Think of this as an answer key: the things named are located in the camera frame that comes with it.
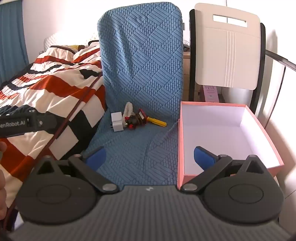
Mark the white folding chair black frame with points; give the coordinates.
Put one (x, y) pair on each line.
(226, 58)

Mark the blue curtain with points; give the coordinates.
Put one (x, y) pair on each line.
(11, 34)

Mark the pink cardboard box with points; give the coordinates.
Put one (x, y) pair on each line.
(215, 125)

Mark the red white black striped blanket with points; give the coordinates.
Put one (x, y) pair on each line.
(46, 88)

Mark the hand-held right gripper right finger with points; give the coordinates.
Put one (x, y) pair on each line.
(203, 157)

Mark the red and black toy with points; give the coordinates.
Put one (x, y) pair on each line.
(138, 117)

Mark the black metal rack frame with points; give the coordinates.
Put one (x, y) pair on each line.
(277, 56)

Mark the small pink carton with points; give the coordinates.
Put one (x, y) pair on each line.
(210, 92)

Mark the white charger plug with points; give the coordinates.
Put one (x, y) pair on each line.
(118, 120)

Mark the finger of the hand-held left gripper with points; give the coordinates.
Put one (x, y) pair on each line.
(49, 122)

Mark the person's left hand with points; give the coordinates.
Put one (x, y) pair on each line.
(2, 197)

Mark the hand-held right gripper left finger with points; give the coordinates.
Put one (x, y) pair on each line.
(97, 157)

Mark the wooden nightstand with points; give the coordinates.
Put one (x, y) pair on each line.
(186, 69)

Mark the fluffy white hair clip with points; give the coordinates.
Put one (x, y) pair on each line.
(128, 109)

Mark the blue textured mat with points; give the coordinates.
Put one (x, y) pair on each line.
(138, 69)

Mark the small dark device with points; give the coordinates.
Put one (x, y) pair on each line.
(186, 47)

